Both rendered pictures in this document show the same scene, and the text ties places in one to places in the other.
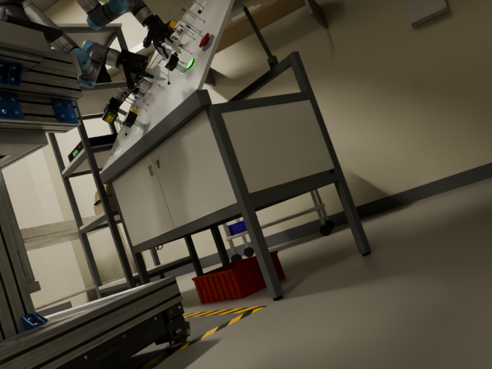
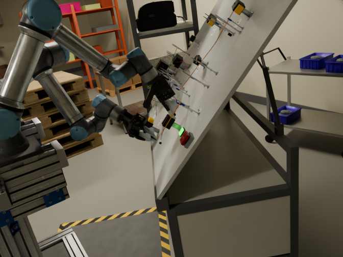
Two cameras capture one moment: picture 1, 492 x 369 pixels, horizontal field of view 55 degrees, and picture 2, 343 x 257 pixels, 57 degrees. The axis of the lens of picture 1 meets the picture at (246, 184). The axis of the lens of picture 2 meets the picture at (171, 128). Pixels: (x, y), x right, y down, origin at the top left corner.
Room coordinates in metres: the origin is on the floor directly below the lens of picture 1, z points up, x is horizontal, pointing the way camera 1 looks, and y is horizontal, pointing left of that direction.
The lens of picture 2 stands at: (0.94, -0.70, 1.64)
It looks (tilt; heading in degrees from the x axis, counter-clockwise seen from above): 22 degrees down; 36
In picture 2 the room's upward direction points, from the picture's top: 9 degrees counter-clockwise
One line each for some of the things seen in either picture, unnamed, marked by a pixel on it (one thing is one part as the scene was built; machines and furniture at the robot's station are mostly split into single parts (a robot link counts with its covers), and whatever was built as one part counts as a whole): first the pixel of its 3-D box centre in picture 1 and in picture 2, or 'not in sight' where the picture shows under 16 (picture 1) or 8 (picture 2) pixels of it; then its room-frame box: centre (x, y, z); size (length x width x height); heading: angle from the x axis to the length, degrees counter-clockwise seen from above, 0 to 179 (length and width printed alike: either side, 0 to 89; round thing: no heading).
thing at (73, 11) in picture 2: not in sight; (78, 47); (5.94, 5.16, 0.96); 2.15 x 0.57 x 1.93; 155
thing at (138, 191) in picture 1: (141, 203); not in sight; (2.51, 0.56, 0.60); 0.55 x 0.02 x 0.39; 38
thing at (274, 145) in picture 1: (212, 177); (211, 171); (2.47, 0.15, 0.60); 1.17 x 0.58 x 0.40; 38
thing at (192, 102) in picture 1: (144, 146); (155, 148); (2.28, 0.40, 0.83); 1.18 x 0.05 x 0.06; 38
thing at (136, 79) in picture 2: not in sight; (122, 73); (5.98, 4.01, 0.33); 1.12 x 0.79 x 0.65; 155
